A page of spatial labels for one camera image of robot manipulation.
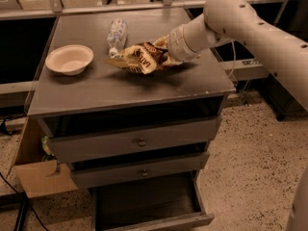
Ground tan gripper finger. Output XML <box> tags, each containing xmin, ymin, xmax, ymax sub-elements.
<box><xmin>153</xmin><ymin>36</ymin><xmax>168</xmax><ymax>50</ymax></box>
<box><xmin>161</xmin><ymin>54</ymin><xmax>182</xmax><ymax>68</ymax></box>

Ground brown chip bag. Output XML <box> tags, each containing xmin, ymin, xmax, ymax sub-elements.
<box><xmin>105</xmin><ymin>42</ymin><xmax>167</xmax><ymax>74</ymax></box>

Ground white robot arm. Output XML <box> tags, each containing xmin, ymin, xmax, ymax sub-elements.
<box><xmin>192</xmin><ymin>0</ymin><xmax>308</xmax><ymax>231</ymax></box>

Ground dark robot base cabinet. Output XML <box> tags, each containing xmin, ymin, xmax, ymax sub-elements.
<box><xmin>256</xmin><ymin>0</ymin><xmax>308</xmax><ymax>122</ymax></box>

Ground grey top drawer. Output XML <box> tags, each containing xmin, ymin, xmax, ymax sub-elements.
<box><xmin>48</xmin><ymin>115</ymin><xmax>221</xmax><ymax>163</ymax></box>

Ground grey drawer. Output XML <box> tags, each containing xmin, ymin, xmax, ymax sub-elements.
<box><xmin>48</xmin><ymin>115</ymin><xmax>221</xmax><ymax>163</ymax></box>
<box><xmin>70</xmin><ymin>152</ymin><xmax>209</xmax><ymax>189</ymax></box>
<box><xmin>91</xmin><ymin>172</ymin><xmax>215</xmax><ymax>231</ymax></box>

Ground grey drawer cabinet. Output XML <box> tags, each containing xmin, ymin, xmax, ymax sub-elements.
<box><xmin>28</xmin><ymin>13</ymin><xmax>234</xmax><ymax>231</ymax></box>

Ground grey bottom drawer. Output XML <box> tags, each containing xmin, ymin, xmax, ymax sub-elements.
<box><xmin>91</xmin><ymin>172</ymin><xmax>215</xmax><ymax>231</ymax></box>

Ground grey middle drawer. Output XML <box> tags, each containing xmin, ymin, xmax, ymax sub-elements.
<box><xmin>70</xmin><ymin>152</ymin><xmax>209</xmax><ymax>189</ymax></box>

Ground clear plastic water bottle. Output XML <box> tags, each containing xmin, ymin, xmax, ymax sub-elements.
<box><xmin>107</xmin><ymin>19</ymin><xmax>128</xmax><ymax>57</ymax></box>

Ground white paper bowl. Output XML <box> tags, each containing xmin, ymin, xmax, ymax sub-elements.
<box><xmin>45</xmin><ymin>44</ymin><xmax>93</xmax><ymax>76</ymax></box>

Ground cardboard box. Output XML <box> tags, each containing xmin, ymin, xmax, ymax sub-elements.
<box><xmin>13</xmin><ymin>118</ymin><xmax>78</xmax><ymax>198</ymax></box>

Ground white cable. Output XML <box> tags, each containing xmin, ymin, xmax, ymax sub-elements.
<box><xmin>228</xmin><ymin>40</ymin><xmax>239</xmax><ymax>82</ymax></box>

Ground black floor cable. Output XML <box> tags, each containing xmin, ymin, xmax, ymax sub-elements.
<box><xmin>0</xmin><ymin>171</ymin><xmax>49</xmax><ymax>231</ymax></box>

